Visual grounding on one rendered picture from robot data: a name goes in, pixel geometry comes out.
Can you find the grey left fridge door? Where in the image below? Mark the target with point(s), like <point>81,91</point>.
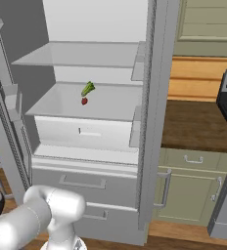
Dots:
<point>1,140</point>

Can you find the pale glass fridge shelf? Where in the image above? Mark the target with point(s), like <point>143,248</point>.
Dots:
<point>105,104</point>
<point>86,53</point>

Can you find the green base cupboard door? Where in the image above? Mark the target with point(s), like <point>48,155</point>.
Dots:
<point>187,198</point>

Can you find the grey freezer drawer front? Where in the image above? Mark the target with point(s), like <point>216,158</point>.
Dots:
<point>118,188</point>
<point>122,224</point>

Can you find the green leafy vegetable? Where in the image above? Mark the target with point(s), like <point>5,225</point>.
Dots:
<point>87,88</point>

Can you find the green wall cupboard door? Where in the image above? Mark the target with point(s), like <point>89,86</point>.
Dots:
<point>210,22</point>

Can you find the grey right fridge door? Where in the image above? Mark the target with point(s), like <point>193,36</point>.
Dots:
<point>158,97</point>

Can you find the white crisper drawer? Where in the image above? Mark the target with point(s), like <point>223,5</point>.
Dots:
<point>60,132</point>

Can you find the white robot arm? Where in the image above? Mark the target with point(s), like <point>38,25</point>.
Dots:
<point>60,202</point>

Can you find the green drawer front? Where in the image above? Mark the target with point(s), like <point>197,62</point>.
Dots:
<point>174,159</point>

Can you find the grey open fridge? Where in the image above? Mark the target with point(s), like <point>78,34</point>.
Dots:
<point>86,19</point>

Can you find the grey fridge door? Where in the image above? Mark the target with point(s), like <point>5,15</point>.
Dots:
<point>1,140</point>
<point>158,97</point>

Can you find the red strawberry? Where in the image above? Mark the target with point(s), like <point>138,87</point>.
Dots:
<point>84,101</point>

